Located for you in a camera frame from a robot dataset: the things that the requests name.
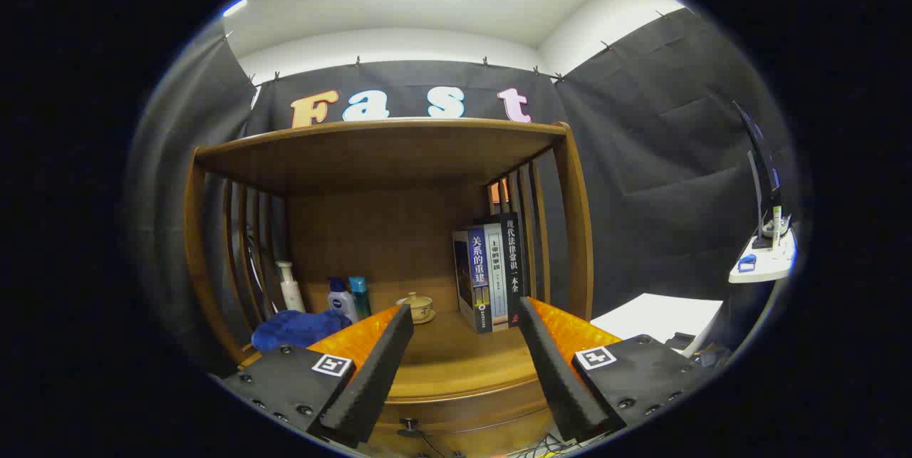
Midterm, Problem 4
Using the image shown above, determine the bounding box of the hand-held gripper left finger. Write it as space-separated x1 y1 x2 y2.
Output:
221 303 415 449

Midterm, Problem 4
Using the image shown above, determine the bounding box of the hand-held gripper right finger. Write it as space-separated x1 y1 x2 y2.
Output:
517 296 703 444

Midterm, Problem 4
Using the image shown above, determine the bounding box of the wooden drawer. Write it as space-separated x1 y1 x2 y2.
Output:
370 376 556 458

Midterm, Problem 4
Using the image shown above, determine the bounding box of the wooden countertop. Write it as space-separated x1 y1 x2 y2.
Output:
239 305 592 403

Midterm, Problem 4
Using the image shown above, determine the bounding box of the lidded ceramic teacup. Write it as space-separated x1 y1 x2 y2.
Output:
396 292 437 325

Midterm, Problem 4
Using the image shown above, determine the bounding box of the clear blue bottle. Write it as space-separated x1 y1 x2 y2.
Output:
348 276 372 319

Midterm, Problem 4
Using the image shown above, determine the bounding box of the white lotion bottle blue cap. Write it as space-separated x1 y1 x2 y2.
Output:
327 277 359 323

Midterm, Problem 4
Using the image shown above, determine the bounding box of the blue towel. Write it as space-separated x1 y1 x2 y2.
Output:
251 309 353 353

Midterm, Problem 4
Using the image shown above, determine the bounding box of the book with white spine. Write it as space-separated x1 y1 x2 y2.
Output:
484 223 509 331

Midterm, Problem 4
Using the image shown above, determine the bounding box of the book with blue spine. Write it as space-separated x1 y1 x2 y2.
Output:
453 227 492 334

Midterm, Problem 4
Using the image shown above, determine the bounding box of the white pump bottle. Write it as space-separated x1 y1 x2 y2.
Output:
276 261 306 314

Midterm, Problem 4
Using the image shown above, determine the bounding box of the white desk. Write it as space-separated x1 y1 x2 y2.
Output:
728 227 797 283

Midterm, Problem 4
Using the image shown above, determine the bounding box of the bundle of cables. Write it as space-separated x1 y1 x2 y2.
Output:
509 433 578 458

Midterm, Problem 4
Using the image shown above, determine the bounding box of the wooden cabinet frame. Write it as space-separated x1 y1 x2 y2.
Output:
184 118 594 455

